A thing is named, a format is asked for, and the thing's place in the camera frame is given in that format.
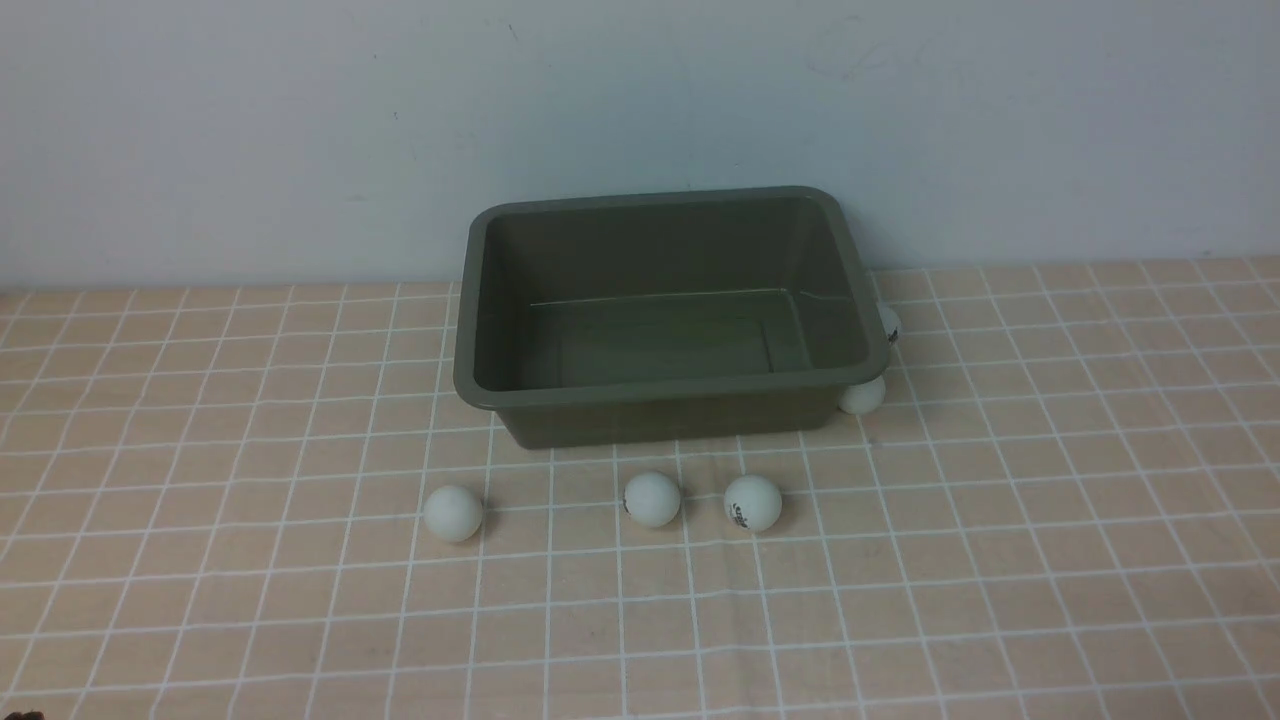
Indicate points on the olive green plastic bin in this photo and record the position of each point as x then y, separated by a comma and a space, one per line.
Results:
657, 316

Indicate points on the white ping-pong ball with logo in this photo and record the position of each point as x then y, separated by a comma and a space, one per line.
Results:
753, 503

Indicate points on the beige checkered tablecloth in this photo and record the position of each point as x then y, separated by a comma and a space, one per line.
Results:
1067, 508

